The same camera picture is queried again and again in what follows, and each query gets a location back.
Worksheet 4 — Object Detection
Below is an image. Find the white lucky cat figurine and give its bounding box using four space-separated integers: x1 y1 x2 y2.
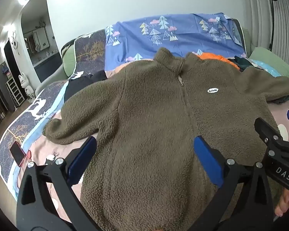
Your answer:
18 73 34 100

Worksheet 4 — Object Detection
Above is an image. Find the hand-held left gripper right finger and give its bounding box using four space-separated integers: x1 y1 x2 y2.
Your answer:
190 135 275 231

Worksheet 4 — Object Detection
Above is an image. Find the white wire rack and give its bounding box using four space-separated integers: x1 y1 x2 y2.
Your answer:
6 78 26 106

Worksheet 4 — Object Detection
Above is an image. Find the blue tree-print sheet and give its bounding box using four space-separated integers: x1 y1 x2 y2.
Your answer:
104 13 246 73

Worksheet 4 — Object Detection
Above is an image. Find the dark starry printed blanket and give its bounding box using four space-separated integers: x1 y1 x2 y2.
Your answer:
0 29 108 186

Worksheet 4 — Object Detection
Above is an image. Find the black cabinet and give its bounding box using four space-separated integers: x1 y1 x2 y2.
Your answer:
0 62 15 112

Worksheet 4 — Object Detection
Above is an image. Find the dark green garment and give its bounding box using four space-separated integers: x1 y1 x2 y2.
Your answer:
234 55 254 72

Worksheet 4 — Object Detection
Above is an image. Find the white bear wall clock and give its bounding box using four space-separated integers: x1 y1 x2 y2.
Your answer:
9 31 20 56

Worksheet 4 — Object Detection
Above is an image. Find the person's right hand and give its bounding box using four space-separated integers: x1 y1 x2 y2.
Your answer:
275 187 289 219

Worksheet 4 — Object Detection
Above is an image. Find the brown fleece jacket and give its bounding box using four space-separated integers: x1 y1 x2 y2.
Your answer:
43 47 289 231

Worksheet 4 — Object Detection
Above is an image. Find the green cushion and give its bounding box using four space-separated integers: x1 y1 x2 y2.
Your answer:
249 47 289 78

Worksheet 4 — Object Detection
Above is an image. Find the light blue cloth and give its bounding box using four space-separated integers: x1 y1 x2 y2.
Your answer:
250 58 278 78

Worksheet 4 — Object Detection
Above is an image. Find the pink dotted bed sheet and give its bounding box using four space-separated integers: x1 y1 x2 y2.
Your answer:
13 96 289 229

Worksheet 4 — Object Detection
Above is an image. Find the green sofa armrest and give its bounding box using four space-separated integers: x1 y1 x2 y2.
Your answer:
61 38 78 78

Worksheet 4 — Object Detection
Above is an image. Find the phone in red case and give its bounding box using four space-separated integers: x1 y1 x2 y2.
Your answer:
10 141 26 167

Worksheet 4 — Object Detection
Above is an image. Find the white pleated curtain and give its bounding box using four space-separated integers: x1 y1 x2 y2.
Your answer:
241 0 289 71

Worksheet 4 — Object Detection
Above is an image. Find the black garment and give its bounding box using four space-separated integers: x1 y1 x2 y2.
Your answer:
64 70 109 102

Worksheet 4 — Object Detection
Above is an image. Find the orange garment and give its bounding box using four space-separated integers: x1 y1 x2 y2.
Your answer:
197 49 241 71

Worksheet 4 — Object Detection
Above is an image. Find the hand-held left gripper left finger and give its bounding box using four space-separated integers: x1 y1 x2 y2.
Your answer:
16 136 98 231

